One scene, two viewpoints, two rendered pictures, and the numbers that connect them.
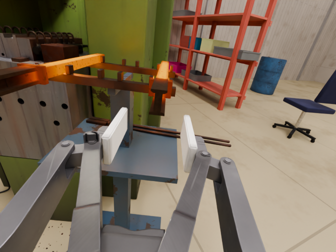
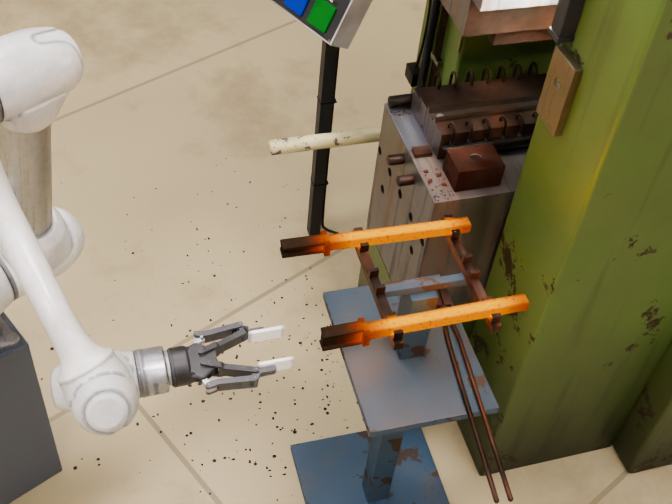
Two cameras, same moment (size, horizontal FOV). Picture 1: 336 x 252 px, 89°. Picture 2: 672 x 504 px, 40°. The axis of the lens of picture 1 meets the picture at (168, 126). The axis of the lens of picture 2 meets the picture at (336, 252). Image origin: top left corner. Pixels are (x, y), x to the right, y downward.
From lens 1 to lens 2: 1.70 m
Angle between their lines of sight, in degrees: 58
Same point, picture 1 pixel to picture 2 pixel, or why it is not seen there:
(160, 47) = not seen: outside the picture
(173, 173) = (378, 426)
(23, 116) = (395, 210)
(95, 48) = (524, 184)
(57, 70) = (349, 244)
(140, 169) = (365, 387)
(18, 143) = not seen: hidden behind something
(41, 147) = (393, 260)
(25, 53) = (434, 144)
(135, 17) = (573, 192)
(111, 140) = (251, 335)
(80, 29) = not seen: hidden behind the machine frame
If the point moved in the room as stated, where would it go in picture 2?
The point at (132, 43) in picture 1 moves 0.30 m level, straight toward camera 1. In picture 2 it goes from (560, 223) to (443, 263)
